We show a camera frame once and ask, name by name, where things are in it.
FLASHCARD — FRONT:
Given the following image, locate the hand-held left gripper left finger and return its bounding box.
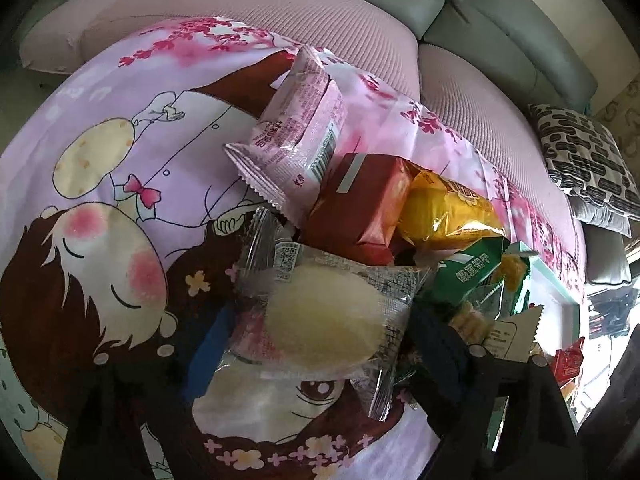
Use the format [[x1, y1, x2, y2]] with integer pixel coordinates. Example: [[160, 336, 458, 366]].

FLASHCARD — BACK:
[[60, 307, 238, 480]]

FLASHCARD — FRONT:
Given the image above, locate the white and green snack packet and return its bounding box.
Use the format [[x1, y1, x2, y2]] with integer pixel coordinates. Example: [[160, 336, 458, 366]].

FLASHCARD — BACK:
[[480, 305, 543, 361]]

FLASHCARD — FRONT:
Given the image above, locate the pink ribbed sofa cover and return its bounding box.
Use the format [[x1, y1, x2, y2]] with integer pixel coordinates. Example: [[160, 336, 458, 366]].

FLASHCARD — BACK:
[[20, 0, 588, 241]]

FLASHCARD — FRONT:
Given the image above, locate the grey pillow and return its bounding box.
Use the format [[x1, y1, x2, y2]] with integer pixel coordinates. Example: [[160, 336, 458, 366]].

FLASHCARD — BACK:
[[570, 195, 633, 238]]

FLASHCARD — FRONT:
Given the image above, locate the clear packet with white bun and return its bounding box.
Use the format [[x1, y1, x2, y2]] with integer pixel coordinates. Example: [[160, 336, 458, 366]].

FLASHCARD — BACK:
[[215, 207, 433, 421]]

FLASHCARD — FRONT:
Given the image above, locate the white tray with teal rim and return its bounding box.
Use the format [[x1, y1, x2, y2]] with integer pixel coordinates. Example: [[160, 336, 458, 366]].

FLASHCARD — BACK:
[[505, 240, 583, 411]]

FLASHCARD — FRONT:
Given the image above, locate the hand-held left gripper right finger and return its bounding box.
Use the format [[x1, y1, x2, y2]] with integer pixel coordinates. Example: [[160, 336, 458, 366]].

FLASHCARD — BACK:
[[407, 307, 587, 480]]

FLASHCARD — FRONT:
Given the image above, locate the red orange snack packet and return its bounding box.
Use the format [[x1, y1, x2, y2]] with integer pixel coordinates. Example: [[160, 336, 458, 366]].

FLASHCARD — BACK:
[[302, 152, 421, 263]]

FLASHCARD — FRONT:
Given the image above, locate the pink snack packet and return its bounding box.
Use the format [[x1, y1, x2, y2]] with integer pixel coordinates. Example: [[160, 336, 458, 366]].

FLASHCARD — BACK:
[[223, 46, 346, 208]]

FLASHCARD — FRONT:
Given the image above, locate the green biscuit packet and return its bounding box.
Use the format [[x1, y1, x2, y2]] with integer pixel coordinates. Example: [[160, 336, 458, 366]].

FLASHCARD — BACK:
[[400, 236, 531, 361]]

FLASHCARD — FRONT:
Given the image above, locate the grey sofa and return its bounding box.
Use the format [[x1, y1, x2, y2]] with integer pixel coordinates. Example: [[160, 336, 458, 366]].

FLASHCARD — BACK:
[[0, 0, 640, 291]]

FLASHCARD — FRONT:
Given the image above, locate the black and white patterned pillow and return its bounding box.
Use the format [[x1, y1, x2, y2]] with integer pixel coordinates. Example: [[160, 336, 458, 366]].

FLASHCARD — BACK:
[[527, 103, 640, 211]]

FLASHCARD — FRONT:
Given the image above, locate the printed cartoon blanket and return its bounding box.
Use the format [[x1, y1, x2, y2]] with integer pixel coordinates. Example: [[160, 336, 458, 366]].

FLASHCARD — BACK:
[[0, 16, 586, 480]]

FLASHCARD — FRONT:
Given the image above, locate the yellow bread packet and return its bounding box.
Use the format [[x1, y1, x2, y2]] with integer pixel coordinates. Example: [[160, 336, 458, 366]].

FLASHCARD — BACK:
[[395, 170, 508, 256]]

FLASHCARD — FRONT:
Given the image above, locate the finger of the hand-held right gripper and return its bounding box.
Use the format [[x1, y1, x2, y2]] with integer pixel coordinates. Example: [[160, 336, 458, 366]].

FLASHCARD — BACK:
[[579, 324, 640, 480]]

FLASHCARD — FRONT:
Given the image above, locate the large red snack packet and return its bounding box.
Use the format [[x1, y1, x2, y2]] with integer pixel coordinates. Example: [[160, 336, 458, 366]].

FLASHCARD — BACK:
[[552, 337, 586, 386]]

